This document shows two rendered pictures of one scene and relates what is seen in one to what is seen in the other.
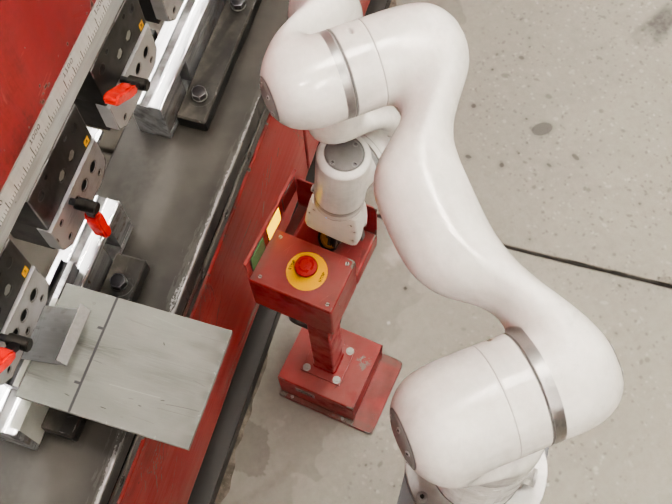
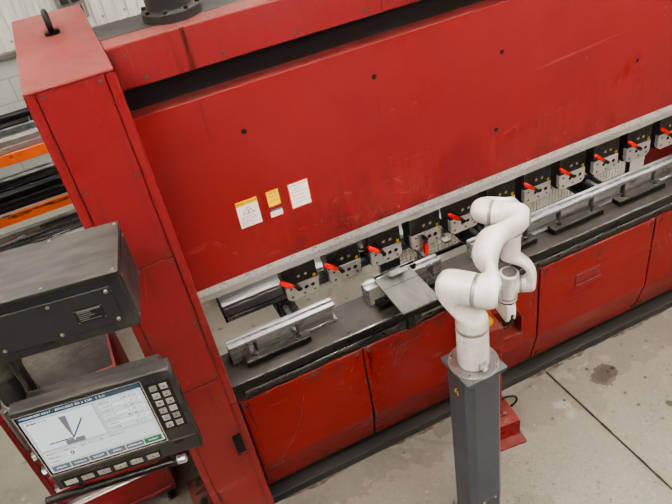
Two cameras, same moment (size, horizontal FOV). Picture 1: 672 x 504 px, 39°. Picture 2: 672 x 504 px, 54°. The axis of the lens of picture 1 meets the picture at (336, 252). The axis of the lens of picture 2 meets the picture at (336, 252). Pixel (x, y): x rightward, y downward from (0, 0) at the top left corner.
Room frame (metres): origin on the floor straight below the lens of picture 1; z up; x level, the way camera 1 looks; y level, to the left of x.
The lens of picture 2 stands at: (-1.17, -1.18, 2.88)
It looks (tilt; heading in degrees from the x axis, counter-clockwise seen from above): 37 degrees down; 50
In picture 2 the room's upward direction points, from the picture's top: 11 degrees counter-clockwise
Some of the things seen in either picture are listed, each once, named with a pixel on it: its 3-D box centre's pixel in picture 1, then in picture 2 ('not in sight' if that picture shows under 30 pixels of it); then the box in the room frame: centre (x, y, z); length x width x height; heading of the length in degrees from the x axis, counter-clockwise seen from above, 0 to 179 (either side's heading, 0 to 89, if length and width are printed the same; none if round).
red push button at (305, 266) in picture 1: (306, 268); not in sight; (0.64, 0.05, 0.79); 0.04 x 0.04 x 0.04
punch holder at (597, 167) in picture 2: not in sight; (600, 153); (1.58, 0.02, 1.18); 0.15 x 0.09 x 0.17; 158
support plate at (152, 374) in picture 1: (125, 363); (406, 289); (0.43, 0.31, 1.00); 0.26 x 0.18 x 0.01; 68
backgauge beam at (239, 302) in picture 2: not in sight; (432, 222); (0.97, 0.58, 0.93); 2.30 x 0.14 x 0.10; 158
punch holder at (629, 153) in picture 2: not in sight; (632, 140); (1.77, -0.06, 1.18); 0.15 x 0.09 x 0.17; 158
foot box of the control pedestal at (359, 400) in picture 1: (340, 372); (497, 422); (0.68, 0.01, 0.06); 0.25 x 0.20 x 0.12; 61
